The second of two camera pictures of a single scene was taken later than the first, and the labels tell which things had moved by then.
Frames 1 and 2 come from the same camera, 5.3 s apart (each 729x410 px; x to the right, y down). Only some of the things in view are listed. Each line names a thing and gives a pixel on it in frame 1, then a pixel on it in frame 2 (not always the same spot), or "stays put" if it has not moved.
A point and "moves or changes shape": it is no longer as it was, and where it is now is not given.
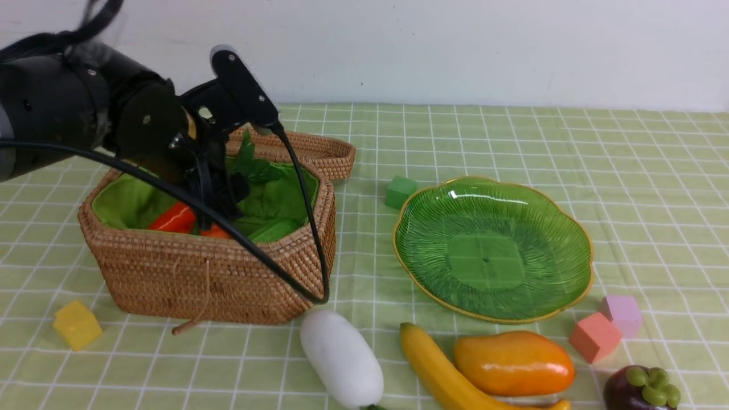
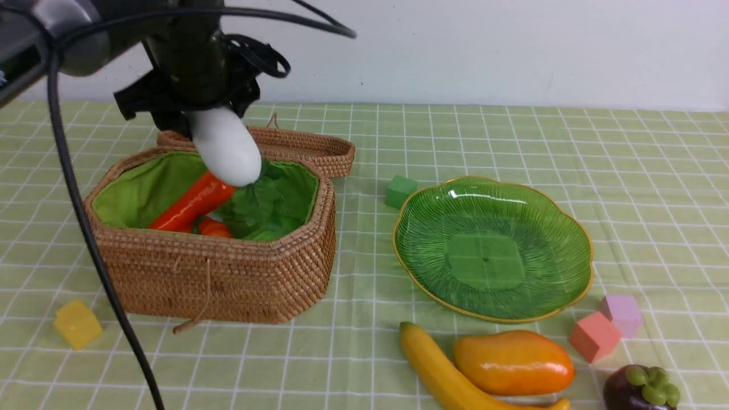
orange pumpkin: (215, 231) stays put
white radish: (342, 358) moves or changes shape
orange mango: (515, 363) stays put
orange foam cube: (596, 337) stays put
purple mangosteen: (635, 387) stays put
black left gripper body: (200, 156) -> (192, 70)
